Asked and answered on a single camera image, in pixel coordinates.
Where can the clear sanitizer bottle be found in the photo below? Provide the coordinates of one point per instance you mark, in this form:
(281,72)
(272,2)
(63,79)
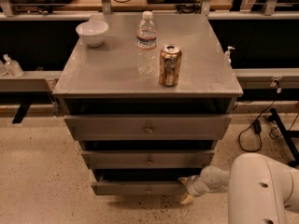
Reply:
(12,66)

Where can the white pump dispenser bottle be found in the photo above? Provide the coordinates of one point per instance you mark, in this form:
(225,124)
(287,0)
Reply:
(227,53)

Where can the grey middle drawer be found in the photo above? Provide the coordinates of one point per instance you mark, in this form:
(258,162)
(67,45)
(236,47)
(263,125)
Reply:
(147,159)

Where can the grey top drawer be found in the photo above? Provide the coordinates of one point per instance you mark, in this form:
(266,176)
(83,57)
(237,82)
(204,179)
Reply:
(147,127)

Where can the grey drawer cabinet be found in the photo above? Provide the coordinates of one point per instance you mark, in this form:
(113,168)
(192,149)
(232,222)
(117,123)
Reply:
(106,81)

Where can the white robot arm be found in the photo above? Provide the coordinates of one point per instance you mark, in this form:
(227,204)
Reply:
(260,190)

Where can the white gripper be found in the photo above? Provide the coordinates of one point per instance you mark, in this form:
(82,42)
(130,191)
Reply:
(192,187)

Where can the clear plastic water bottle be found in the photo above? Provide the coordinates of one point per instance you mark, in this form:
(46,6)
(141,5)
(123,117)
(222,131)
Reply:
(146,42)

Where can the grey drawer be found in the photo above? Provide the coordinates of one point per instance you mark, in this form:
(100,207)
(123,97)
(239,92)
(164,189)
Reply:
(147,159)
(147,127)
(141,181)

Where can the orange soda can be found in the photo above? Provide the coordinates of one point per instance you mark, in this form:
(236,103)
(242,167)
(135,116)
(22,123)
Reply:
(170,61)

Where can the black stand leg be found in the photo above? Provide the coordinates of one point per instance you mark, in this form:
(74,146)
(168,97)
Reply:
(288,136)

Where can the white bowl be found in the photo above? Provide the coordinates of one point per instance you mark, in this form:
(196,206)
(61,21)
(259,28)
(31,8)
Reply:
(93,33)

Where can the grey bottom drawer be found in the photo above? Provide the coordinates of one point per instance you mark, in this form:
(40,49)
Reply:
(141,181)

